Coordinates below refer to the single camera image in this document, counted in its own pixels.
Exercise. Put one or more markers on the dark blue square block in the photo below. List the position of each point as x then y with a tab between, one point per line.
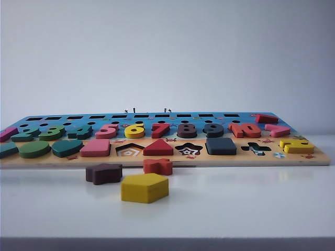
221	147

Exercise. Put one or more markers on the red number seven piece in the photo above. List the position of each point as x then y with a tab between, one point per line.
159	130

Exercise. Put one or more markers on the brown number eight piece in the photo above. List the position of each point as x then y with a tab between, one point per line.
183	135

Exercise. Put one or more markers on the red triangle block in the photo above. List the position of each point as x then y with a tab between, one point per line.
158	149

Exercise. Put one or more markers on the yellow number six piece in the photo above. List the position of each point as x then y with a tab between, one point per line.
133	135

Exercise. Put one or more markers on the orange cross block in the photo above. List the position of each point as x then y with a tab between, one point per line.
157	166

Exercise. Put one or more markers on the dark blue number nine piece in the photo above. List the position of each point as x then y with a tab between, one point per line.
213	134

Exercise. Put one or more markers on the pink number five piece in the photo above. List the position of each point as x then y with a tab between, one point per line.
106	134

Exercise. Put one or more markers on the yellow pentagon block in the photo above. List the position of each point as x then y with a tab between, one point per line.
144	191

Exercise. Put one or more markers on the orange number ten piece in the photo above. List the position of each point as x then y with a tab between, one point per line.
240	131

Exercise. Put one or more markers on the colourful wooden puzzle board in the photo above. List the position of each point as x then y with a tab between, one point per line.
235	158

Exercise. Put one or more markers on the pink trapezoid block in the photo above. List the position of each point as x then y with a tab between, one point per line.
94	150

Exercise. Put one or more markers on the purple star block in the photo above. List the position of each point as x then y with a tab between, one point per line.
104	176

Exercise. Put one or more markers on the dark teal number four piece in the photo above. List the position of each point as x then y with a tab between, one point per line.
81	134

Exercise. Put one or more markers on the red minus sign piece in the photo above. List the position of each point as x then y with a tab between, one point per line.
267	119

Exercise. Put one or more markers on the teal semicircle block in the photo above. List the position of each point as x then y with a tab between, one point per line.
66	149

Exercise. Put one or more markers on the pink angle sign piece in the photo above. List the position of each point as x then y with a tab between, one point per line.
280	132

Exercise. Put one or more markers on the green number three piece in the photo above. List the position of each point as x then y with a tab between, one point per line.
52	134

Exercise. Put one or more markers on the yellow sign piece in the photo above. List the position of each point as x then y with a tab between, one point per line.
298	149

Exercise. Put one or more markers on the green oval block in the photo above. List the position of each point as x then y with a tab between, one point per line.
34	150

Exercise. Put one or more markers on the teal number two piece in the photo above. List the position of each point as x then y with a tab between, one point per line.
26	135

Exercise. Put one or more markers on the pink number one piece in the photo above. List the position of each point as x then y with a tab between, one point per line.
6	134

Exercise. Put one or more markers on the teal rectangle block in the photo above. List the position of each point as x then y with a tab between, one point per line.
8	151

